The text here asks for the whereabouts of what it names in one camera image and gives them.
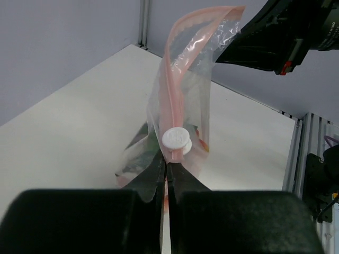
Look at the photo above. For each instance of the left aluminium frame post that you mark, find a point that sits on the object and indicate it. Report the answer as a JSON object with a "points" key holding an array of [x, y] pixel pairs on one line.
{"points": [[143, 23]]}

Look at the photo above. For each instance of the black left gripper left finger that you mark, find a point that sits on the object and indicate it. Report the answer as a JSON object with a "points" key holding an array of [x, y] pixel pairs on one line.
{"points": [[126, 220]]}

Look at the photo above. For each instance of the red strawberry bunch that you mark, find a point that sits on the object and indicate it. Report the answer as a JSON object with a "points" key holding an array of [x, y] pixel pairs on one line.
{"points": [[186, 143]]}

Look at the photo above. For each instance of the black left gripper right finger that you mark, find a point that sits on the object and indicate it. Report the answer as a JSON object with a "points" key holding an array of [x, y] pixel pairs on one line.
{"points": [[206, 221]]}

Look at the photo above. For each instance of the clear pink zip top bag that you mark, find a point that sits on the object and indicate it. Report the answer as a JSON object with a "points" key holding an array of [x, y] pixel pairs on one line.
{"points": [[181, 89]]}

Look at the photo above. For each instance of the aluminium mounting rail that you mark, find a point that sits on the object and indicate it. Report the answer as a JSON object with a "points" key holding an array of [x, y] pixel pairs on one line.
{"points": [[312, 173]]}

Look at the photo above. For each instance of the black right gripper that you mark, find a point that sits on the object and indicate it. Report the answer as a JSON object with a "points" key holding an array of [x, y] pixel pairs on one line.
{"points": [[278, 37]]}

